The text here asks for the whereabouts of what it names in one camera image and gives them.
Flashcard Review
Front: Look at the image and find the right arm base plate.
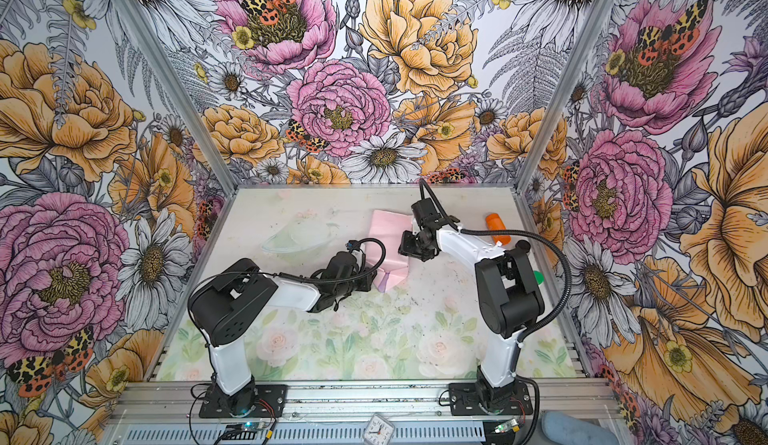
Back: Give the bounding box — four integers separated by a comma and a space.
448, 381, 534, 417

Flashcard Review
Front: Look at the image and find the right black corrugated cable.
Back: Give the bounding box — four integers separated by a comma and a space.
418, 178, 573, 445

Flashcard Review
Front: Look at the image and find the small white clock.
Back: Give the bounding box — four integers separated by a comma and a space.
362, 414, 395, 445

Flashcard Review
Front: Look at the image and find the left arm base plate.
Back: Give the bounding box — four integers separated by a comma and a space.
199, 383, 288, 419

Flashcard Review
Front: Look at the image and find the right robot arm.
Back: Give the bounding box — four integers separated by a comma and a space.
398, 226, 545, 410

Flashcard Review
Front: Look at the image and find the orange bottle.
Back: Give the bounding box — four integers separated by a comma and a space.
485, 213, 511, 246

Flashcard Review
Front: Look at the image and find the blue grey cloth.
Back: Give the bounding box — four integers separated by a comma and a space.
540, 411, 620, 445

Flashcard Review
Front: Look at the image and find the aluminium front rail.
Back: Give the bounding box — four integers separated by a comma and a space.
108, 377, 620, 424

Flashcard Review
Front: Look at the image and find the left black cable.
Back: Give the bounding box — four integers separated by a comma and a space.
187, 237, 388, 374

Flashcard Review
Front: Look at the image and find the clear bottle black cap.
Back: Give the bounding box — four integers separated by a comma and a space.
515, 240, 531, 253

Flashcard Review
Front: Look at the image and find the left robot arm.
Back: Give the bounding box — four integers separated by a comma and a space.
187, 252, 377, 418

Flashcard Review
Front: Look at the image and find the purple wrapping paper sheet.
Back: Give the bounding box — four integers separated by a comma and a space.
368, 210, 412, 293

